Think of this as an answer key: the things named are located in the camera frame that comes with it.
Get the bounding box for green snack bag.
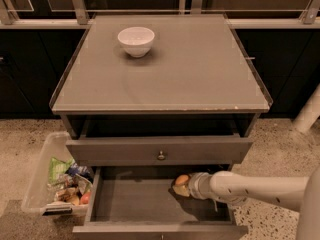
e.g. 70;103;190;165
48;157;74;184

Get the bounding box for red apple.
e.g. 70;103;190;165
80;192;91;204

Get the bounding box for metal window frame rail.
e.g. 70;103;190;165
0;0;320;29

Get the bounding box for orange fruit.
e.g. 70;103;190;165
175;174;190;185

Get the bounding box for grey open middle drawer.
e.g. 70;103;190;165
73;165;248;240

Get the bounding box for grey upper drawer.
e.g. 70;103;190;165
66;135;252;166

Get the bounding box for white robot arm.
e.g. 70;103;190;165
172;168;320;240

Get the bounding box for white ceramic bowl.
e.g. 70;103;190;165
117;27;155;58

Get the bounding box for clear plastic bin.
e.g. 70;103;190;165
21;132;88;216

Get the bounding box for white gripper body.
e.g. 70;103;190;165
188;172;212;200

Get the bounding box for blue snack packet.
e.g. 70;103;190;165
66;163;90;179

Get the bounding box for grey drawer cabinet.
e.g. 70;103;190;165
49;13;274;240

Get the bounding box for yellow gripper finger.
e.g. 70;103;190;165
173;185;190;197

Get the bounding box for round metal drawer knob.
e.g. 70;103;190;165
157;150;166;161

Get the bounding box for white cylindrical post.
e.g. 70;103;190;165
293;84;320;133

